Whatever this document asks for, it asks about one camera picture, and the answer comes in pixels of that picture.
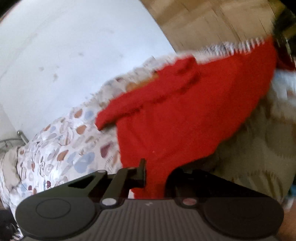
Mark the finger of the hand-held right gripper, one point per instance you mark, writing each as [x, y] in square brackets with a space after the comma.
[281, 40]

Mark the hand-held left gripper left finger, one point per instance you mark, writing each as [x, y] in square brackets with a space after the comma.
[142, 172]

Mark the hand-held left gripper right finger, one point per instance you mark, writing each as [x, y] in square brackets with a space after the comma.
[176, 182]

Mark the red long-sleeved sweater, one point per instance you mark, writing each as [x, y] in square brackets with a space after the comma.
[185, 111]

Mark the patterned white duvet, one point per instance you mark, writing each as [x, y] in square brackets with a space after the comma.
[69, 143]

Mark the metal scrollwork headboard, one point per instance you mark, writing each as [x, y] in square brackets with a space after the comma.
[22, 136]

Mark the grey patterned pillow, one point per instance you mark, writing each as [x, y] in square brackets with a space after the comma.
[9, 165]

